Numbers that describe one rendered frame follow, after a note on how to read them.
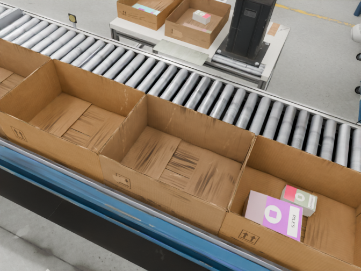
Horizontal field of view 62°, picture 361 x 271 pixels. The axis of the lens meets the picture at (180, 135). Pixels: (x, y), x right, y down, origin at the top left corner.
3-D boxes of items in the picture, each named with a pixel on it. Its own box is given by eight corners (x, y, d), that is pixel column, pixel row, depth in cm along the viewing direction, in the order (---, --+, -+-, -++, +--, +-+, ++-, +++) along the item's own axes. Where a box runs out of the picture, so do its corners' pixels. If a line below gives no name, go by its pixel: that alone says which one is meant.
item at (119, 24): (289, 31, 199) (290, 27, 196) (267, 81, 164) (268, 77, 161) (154, -9, 221) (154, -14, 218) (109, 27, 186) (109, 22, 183)
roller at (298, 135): (308, 116, 152) (311, 109, 148) (288, 200, 120) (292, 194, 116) (297, 113, 153) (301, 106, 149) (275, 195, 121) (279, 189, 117)
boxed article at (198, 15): (204, 25, 189) (206, 18, 186) (192, 19, 192) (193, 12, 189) (209, 22, 192) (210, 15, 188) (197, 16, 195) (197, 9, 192)
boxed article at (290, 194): (281, 191, 101) (286, 184, 98) (311, 203, 99) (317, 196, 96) (278, 204, 98) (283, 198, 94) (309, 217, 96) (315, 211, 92)
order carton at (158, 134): (244, 164, 108) (257, 133, 95) (216, 237, 90) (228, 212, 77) (146, 125, 116) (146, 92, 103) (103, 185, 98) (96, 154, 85)
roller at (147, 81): (167, 68, 168) (168, 60, 164) (117, 130, 136) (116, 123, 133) (159, 65, 169) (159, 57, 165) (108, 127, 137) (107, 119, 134)
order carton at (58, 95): (147, 125, 116) (147, 92, 103) (104, 185, 98) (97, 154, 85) (62, 91, 124) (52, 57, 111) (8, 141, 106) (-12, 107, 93)
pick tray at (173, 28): (229, 19, 197) (232, 5, 189) (208, 49, 173) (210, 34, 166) (188, 7, 203) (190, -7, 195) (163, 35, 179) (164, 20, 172)
